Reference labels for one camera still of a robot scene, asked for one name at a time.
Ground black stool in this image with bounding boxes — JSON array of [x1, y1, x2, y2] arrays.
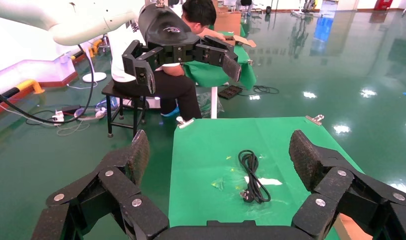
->
[[101, 81, 147, 138]]

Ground black power adapter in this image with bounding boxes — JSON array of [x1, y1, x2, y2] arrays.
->
[[61, 104, 81, 115]]

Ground seated person in white shirt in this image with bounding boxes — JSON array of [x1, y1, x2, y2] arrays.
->
[[106, 0, 227, 121]]

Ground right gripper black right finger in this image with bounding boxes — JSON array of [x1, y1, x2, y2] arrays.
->
[[289, 129, 406, 240]]

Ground yellow black guard rail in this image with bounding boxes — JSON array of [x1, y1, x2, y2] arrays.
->
[[0, 78, 45, 110], [70, 39, 104, 62]]

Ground black power cable with plug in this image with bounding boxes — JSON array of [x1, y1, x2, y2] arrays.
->
[[238, 149, 272, 205]]

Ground large brown cardboard carton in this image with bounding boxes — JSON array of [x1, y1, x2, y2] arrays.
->
[[213, 0, 242, 37]]

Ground table with green cloth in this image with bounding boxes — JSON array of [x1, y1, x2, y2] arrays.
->
[[183, 24, 257, 119]]

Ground white floor stand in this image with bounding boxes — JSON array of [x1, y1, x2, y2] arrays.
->
[[82, 46, 107, 84]]

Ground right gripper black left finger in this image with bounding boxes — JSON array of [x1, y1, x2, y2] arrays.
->
[[30, 129, 170, 240]]

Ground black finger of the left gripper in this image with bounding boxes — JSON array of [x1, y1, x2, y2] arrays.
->
[[193, 34, 242, 83], [122, 39, 165, 95]]

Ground small open cardboard box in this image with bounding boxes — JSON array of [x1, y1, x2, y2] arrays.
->
[[222, 34, 257, 49]]

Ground open brown cardboard box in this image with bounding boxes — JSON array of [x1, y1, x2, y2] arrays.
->
[[333, 213, 361, 240]]

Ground clear plastic bag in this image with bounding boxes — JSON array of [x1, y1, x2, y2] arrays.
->
[[196, 92, 225, 118]]

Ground red cabinet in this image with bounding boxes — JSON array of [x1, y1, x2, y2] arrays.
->
[[374, 0, 394, 11]]

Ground black plastic tray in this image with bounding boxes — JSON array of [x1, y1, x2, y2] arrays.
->
[[217, 85, 244, 100]]

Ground black coiled floor cable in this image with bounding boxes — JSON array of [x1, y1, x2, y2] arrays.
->
[[237, 85, 280, 98]]

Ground green tablecloth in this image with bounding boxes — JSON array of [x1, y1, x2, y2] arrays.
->
[[168, 116, 366, 240]]

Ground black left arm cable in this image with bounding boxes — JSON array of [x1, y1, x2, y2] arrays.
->
[[0, 43, 96, 125]]

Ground silver metal binder clip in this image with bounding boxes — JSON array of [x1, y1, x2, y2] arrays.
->
[[175, 116, 195, 129], [305, 114, 325, 127]]

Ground white power strip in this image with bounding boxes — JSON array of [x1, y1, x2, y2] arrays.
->
[[73, 106, 107, 122], [51, 110, 65, 126]]

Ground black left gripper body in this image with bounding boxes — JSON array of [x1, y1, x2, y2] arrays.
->
[[138, 3, 202, 64]]

